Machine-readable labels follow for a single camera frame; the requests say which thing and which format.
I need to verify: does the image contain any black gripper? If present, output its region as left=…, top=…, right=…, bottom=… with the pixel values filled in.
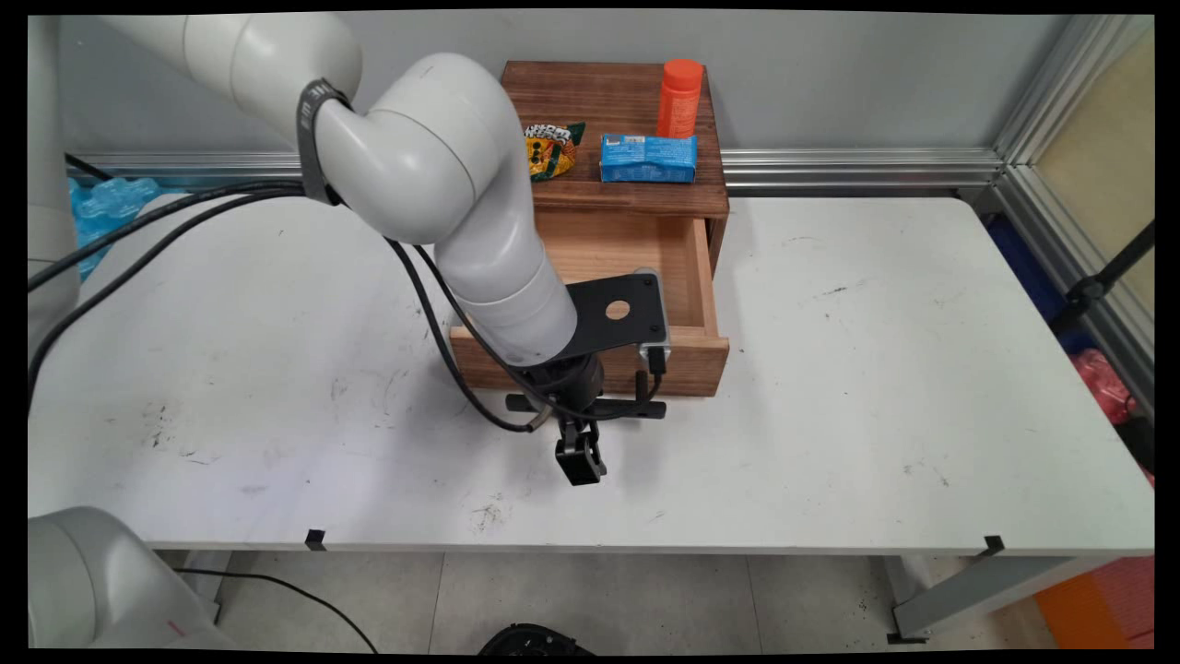
left=525, top=355, right=608, bottom=488

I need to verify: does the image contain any wooden drawer with black handle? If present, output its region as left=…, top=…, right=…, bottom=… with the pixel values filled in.
left=449, top=207, right=732, bottom=421

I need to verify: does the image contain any black round floor object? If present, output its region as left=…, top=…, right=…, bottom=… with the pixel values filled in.
left=478, top=623, right=596, bottom=656

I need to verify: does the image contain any blue snack box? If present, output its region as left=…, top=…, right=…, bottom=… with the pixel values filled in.
left=600, top=134, right=699, bottom=184

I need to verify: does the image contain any green yellow snack bag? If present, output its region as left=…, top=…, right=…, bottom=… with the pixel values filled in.
left=524, top=121, right=587, bottom=184

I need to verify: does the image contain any orange plastic bottle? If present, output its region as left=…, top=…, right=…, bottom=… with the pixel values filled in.
left=656, top=59, right=705, bottom=139

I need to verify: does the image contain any white table leg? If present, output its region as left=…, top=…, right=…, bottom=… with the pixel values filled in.
left=883, top=555, right=1122, bottom=645

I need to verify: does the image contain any blue bin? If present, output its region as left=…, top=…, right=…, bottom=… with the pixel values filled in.
left=982, top=216, right=1072, bottom=353

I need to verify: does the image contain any blue plastic bag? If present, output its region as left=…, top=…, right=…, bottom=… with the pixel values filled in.
left=68, top=176, right=163, bottom=283

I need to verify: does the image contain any red plastic bag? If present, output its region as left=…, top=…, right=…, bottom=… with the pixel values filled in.
left=1070, top=348, right=1140, bottom=426

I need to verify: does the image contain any black tripod stand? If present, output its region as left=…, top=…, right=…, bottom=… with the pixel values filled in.
left=1049, top=221, right=1155, bottom=338

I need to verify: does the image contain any orange box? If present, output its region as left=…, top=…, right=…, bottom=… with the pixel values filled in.
left=1033, top=556, right=1155, bottom=650

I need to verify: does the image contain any short black camera cable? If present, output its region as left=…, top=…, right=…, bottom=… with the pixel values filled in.
left=590, top=349, right=667, bottom=422

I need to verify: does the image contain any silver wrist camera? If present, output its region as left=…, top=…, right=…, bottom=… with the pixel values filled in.
left=635, top=267, right=673, bottom=375

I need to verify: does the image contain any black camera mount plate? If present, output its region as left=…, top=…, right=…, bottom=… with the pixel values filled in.
left=563, top=272, right=670, bottom=363

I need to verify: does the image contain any black floor cable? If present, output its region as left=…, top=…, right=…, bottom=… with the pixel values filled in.
left=173, top=568, right=380, bottom=654

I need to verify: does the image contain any aluminium wall rail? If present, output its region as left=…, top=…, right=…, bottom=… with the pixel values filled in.
left=65, top=146, right=1006, bottom=196

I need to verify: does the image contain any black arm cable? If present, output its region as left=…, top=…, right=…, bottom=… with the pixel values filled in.
left=28, top=188, right=554, bottom=434
left=28, top=179, right=554, bottom=434

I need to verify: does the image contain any aluminium partition frame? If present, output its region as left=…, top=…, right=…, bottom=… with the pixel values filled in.
left=991, top=14, right=1155, bottom=411

